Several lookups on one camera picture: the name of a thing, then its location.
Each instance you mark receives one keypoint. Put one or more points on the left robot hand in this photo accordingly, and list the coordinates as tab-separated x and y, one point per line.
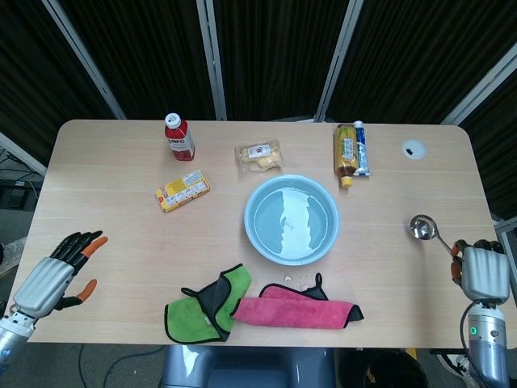
42	283

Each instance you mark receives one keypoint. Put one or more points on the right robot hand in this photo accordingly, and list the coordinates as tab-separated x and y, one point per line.
484	275

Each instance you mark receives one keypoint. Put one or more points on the metal ladle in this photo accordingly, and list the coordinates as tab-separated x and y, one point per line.
424	227

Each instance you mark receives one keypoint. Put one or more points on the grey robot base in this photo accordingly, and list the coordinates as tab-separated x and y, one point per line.
246	368

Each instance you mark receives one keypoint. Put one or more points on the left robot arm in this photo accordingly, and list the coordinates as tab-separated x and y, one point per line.
12	335

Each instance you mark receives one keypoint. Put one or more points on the light blue plastic basin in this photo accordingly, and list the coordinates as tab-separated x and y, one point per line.
264	214

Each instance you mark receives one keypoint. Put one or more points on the black round bin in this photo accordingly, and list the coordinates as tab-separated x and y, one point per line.
396	372

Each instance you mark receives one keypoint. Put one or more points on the green grey microfibre cloth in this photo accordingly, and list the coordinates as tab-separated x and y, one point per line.
182	319

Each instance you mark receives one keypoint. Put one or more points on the yellow biscuit box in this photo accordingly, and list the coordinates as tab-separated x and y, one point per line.
182	191

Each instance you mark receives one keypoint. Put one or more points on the blue white toothpaste tube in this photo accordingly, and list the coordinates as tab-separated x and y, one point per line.
362	151

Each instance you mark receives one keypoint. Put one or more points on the yellow tea bottle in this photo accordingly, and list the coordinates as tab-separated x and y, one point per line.
346	151

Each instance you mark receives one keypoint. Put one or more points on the pink grey microfibre cloth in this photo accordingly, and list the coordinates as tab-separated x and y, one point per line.
291	311

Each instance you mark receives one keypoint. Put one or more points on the red NFC juice bottle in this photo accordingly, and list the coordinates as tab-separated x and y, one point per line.
181	141

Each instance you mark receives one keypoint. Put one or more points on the clear bagged bread snack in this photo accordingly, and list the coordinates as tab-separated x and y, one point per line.
260	155

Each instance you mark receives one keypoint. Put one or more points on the grey metal partition post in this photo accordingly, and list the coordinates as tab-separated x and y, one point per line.
337	60
87	60
24	155
480	81
213	60

